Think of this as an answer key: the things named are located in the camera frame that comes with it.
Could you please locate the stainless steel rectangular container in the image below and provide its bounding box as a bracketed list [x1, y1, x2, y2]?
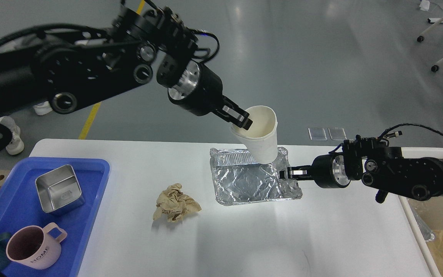
[35, 164, 85, 216]

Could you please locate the blue plastic tray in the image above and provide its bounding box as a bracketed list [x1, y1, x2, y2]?
[0, 157, 110, 277]

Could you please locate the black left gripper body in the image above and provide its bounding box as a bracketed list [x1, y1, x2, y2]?
[168, 61, 224, 116]

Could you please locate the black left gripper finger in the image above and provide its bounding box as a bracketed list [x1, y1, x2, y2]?
[221, 96, 253, 125]
[216, 105, 253, 130]

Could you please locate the clear floor plate left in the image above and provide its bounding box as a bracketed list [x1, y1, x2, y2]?
[308, 127, 328, 141]

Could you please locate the foil tray in bin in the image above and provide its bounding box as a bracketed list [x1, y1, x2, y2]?
[412, 209, 436, 242]

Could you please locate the white sneaker far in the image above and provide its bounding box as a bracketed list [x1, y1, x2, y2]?
[32, 101, 53, 116]

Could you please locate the pink mug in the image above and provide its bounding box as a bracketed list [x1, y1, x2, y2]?
[5, 222, 68, 270]

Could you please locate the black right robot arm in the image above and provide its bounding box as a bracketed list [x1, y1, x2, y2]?
[278, 124, 443, 204]

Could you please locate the white plastic bin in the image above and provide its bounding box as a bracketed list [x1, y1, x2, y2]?
[396, 148, 443, 277]

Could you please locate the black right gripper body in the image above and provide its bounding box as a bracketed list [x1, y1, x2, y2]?
[311, 154, 351, 188]

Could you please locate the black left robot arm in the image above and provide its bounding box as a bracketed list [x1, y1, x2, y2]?
[0, 0, 253, 151]

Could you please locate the white paper cup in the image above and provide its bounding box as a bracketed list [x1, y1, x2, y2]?
[230, 105, 278, 164]

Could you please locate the clear floor plate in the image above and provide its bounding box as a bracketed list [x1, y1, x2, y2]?
[308, 127, 328, 141]
[328, 127, 348, 141]

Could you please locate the clear floor plate right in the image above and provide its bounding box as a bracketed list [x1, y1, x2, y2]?
[328, 127, 348, 141]

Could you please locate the aluminium foil tray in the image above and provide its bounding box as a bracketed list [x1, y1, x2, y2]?
[210, 147, 303, 206]

